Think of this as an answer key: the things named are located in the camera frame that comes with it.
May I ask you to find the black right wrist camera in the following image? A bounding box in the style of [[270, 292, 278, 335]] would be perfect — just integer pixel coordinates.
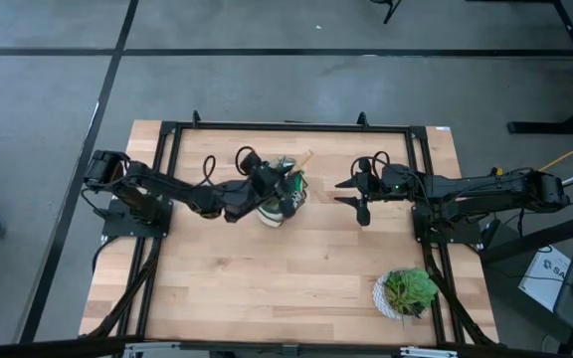
[[380, 163, 417, 198]]

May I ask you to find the green succulent plant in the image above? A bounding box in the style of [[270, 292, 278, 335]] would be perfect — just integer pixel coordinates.
[[383, 268, 440, 329]]

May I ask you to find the yellow cable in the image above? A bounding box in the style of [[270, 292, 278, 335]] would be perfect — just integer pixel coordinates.
[[538, 131, 573, 173]]

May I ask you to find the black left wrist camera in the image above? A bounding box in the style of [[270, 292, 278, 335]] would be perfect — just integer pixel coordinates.
[[241, 151, 264, 175]]

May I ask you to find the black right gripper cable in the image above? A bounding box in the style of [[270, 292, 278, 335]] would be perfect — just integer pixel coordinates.
[[349, 150, 392, 176]]

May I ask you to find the beige and green gardening bag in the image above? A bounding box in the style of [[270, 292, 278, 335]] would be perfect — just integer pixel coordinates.
[[255, 154, 312, 229]]

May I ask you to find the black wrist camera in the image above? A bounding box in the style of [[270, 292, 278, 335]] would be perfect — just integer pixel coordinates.
[[380, 163, 417, 198], [241, 151, 264, 175]]

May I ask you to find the black desk leg frame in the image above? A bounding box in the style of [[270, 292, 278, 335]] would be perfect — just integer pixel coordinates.
[[507, 0, 573, 135]]

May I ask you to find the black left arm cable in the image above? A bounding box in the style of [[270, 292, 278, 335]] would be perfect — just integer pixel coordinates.
[[200, 154, 218, 189]]

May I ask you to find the black support beam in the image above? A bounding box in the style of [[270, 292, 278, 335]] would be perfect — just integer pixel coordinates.
[[479, 208, 573, 265]]

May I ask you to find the white plant pot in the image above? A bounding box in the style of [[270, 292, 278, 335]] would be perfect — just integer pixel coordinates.
[[371, 270, 420, 320]]

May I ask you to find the black tripod leg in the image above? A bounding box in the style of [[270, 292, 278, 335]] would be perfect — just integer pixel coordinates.
[[370, 0, 402, 25]]

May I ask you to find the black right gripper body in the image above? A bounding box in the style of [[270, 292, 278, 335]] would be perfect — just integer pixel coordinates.
[[356, 158, 385, 228]]

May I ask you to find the white printed box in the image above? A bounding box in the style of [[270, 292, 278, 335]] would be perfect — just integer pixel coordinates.
[[517, 244, 572, 313]]

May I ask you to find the black aluminium table frame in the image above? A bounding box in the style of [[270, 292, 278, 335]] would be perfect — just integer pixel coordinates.
[[87, 109, 499, 349]]

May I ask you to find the black front rail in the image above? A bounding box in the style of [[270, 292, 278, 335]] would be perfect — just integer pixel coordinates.
[[0, 335, 573, 358]]

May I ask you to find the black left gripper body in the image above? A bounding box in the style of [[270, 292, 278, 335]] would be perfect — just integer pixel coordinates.
[[251, 163, 290, 205]]

